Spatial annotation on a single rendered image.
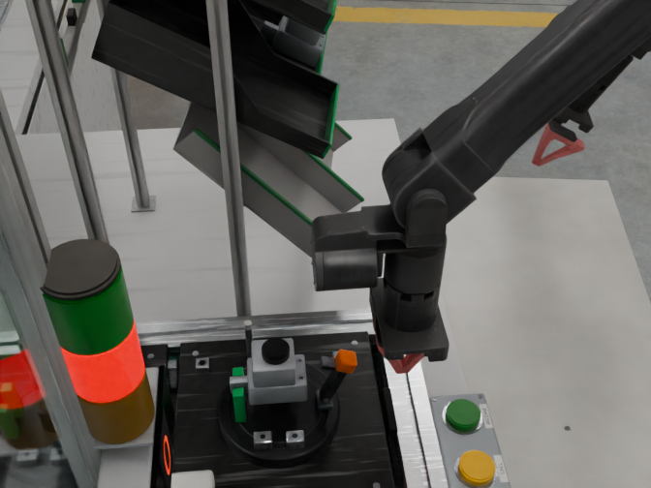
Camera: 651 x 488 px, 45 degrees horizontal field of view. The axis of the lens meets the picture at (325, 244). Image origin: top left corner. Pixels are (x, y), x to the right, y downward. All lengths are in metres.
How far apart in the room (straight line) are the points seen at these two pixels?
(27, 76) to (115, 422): 1.30
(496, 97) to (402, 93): 2.58
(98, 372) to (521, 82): 0.40
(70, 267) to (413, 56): 3.09
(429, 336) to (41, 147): 0.97
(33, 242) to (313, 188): 0.70
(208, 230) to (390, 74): 2.15
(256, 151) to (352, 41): 2.56
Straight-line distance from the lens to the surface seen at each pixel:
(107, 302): 0.49
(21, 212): 0.46
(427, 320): 0.80
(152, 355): 1.02
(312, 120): 0.98
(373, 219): 0.74
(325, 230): 0.73
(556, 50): 0.69
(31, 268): 0.48
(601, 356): 1.21
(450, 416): 0.96
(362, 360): 1.00
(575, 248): 1.36
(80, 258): 0.50
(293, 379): 0.86
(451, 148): 0.69
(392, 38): 3.65
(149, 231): 1.35
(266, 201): 0.99
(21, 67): 1.84
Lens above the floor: 1.75
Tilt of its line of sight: 43 degrees down
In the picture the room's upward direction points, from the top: 1 degrees clockwise
